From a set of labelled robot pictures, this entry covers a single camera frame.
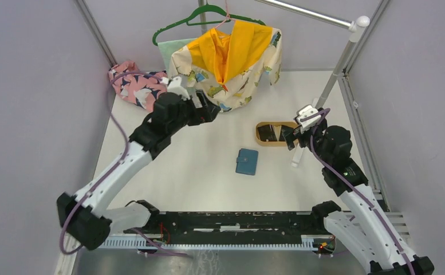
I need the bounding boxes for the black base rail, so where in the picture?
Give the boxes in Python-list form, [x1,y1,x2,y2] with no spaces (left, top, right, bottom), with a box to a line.
[127,200,328,246]

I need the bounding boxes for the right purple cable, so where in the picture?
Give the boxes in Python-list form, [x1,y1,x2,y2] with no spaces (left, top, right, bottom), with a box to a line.
[300,108,416,275]

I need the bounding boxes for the mint green cloth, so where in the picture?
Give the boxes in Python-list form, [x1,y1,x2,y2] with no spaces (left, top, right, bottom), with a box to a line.
[157,38,195,72]

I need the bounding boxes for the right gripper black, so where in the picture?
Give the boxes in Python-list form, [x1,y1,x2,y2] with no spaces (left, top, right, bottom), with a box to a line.
[281,120,330,166]

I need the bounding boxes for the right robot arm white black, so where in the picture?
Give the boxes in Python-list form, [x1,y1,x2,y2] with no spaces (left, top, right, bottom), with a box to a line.
[283,125,435,274]

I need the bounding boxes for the green clothes hanger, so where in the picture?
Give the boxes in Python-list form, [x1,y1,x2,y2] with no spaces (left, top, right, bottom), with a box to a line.
[152,3,266,47]

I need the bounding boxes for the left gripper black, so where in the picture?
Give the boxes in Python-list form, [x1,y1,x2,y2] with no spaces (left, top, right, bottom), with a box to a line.
[168,89,220,135]

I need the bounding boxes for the black cards in tray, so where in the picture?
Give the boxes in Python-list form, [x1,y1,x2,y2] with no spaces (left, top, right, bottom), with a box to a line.
[257,124,284,142]

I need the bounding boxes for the oval wooden tray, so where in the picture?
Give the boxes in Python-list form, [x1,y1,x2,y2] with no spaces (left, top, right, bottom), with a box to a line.
[255,121,297,147]

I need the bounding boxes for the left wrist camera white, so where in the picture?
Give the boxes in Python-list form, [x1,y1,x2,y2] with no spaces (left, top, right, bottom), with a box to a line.
[160,76,202,108]

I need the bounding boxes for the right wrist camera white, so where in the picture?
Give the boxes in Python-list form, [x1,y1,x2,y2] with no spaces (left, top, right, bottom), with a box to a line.
[294,104,322,133]

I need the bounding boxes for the silver clothes rack pole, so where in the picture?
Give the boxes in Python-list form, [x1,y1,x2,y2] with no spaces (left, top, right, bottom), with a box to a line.
[252,0,371,168]

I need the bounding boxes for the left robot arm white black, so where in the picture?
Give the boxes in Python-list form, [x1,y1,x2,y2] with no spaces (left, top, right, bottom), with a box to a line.
[56,91,220,254]

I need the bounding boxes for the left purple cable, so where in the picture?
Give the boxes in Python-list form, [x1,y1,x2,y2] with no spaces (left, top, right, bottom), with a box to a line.
[58,70,170,256]

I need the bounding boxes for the white slotted cable duct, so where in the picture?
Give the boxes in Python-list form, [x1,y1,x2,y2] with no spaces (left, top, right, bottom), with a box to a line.
[99,234,318,252]

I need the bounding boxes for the teal card holder wallet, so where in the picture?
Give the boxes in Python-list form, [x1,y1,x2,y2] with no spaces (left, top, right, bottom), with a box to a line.
[235,148,258,176]

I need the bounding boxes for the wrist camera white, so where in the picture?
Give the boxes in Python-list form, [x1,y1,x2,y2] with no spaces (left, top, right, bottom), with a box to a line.
[160,76,202,108]
[294,104,322,133]

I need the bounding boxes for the pink patterned cloth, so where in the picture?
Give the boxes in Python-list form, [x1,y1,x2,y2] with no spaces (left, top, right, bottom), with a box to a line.
[108,61,167,112]

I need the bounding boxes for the purple cable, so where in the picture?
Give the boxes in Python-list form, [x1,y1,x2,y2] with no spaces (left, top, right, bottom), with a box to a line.
[300,108,416,275]
[58,70,170,256]

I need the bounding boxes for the dinosaur print yellow jacket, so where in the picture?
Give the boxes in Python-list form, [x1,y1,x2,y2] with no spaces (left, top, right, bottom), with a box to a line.
[168,21,282,112]

